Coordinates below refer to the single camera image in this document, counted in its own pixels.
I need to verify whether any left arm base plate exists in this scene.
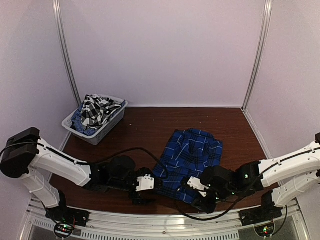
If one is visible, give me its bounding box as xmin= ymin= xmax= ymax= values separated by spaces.
xmin=45 ymin=207 xmax=90 ymax=227

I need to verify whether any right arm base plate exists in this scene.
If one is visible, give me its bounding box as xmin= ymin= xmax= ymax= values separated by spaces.
xmin=239 ymin=206 xmax=282 ymax=226

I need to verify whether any left circuit board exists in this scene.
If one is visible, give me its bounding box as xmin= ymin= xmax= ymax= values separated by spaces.
xmin=53 ymin=222 xmax=75 ymax=239

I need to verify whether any grey plastic laundry basket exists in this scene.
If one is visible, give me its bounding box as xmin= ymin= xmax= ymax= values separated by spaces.
xmin=61 ymin=94 xmax=128 ymax=146

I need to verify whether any right circuit board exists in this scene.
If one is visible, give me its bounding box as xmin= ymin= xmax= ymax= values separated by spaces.
xmin=254 ymin=222 xmax=275 ymax=238

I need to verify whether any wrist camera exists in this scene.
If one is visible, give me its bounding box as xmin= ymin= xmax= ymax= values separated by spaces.
xmin=187 ymin=176 xmax=209 ymax=198
xmin=135 ymin=167 xmax=163 ymax=192

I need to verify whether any front aluminium rail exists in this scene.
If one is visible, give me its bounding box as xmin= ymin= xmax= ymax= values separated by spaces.
xmin=17 ymin=197 xmax=311 ymax=240

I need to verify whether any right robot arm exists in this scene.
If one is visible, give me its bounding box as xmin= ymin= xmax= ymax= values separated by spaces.
xmin=186 ymin=134 xmax=320 ymax=221

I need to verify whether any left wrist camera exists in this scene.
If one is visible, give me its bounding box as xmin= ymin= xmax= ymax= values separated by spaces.
xmin=135 ymin=167 xmax=163 ymax=192

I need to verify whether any blue plaid long sleeve shirt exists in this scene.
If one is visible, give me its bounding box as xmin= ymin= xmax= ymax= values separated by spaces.
xmin=156 ymin=128 xmax=223 ymax=204

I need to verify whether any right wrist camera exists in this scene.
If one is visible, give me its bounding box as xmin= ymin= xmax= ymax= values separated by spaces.
xmin=187 ymin=176 xmax=209 ymax=198

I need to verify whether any right aluminium frame post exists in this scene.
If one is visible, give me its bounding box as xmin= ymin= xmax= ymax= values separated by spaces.
xmin=241 ymin=0 xmax=273 ymax=112

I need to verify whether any circuit board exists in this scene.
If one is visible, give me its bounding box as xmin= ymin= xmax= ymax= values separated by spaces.
xmin=254 ymin=222 xmax=275 ymax=238
xmin=53 ymin=222 xmax=75 ymax=239

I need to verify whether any blue patterned shirt in basket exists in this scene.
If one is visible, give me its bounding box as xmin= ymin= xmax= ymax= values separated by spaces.
xmin=71 ymin=104 xmax=98 ymax=136

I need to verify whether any left aluminium frame post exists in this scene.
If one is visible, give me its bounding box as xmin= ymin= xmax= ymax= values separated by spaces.
xmin=52 ymin=0 xmax=82 ymax=107

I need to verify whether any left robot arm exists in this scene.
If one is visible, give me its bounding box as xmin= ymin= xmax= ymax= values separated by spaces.
xmin=0 ymin=127 xmax=161 ymax=222

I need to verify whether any aluminium frame post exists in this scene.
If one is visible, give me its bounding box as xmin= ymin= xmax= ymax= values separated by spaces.
xmin=52 ymin=0 xmax=82 ymax=107
xmin=241 ymin=0 xmax=273 ymax=112

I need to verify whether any black white checked shirt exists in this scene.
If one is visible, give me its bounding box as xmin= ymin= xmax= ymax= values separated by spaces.
xmin=80 ymin=94 xmax=122 ymax=131

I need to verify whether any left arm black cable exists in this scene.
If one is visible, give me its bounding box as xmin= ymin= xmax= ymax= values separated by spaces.
xmin=0 ymin=142 xmax=170 ymax=180

